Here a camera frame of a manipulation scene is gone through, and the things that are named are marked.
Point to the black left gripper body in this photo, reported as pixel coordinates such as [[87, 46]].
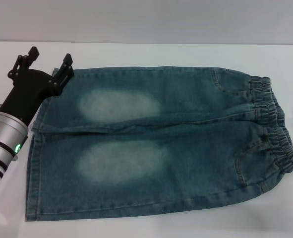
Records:
[[27, 86]]

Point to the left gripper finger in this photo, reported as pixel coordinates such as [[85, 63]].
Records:
[[22, 63], [64, 74]]

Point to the blue denim shorts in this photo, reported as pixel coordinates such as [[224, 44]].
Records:
[[161, 148]]

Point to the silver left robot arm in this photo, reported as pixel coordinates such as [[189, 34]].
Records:
[[5, 131]]

